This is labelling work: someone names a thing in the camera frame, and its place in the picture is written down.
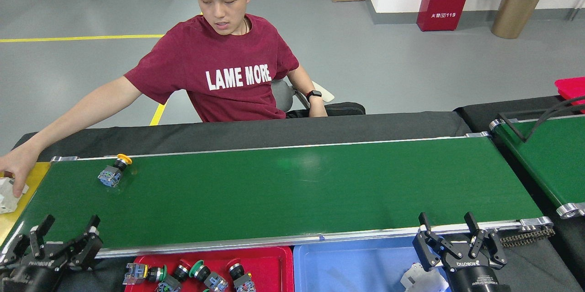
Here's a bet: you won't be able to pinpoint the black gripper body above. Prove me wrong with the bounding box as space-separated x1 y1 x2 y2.
2 258 70 292
445 258 511 292

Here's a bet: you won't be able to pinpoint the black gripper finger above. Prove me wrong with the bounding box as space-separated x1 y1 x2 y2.
0 214 56 267
412 212 463 271
54 214 104 270
464 211 508 269

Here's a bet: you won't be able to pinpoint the plain white circuit breaker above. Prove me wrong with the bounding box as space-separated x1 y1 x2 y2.
400 262 451 292

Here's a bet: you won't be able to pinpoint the green push button switch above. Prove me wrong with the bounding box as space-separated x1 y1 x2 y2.
122 262 167 286
189 260 229 292

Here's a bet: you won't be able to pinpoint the white circuit breaker red levers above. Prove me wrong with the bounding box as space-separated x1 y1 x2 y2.
0 177 29 214

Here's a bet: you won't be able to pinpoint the yellow push button switch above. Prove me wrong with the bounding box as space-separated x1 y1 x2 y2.
97 154 133 188

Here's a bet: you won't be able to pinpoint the yellow plastic tray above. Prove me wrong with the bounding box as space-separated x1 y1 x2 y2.
0 162 52 247

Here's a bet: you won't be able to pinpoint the blue plastic tray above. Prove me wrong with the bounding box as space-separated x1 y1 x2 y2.
292 236 453 292

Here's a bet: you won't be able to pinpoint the short green conveyor belt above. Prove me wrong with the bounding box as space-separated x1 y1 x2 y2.
489 114 585 219

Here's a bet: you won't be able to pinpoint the long green conveyor belt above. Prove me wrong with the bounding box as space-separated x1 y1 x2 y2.
0 131 554 260

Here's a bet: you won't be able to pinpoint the red plastic tray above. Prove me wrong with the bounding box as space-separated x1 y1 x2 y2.
123 246 294 292

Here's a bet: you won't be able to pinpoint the person's right hand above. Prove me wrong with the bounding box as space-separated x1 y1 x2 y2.
0 143 41 199

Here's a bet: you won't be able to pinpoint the person's left hand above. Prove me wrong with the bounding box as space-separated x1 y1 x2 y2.
308 99 329 118

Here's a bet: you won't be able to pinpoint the red plastic bin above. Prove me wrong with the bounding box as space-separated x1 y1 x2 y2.
554 77 585 106

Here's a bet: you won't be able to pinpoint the person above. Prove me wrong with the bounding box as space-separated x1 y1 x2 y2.
0 0 366 199

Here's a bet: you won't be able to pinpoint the potted plant in gold pot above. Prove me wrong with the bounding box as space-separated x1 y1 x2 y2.
484 0 585 40

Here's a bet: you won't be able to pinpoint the black conveyor drive chain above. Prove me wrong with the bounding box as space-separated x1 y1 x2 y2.
498 227 556 249

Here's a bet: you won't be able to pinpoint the black cable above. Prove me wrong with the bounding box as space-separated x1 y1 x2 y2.
498 96 585 143

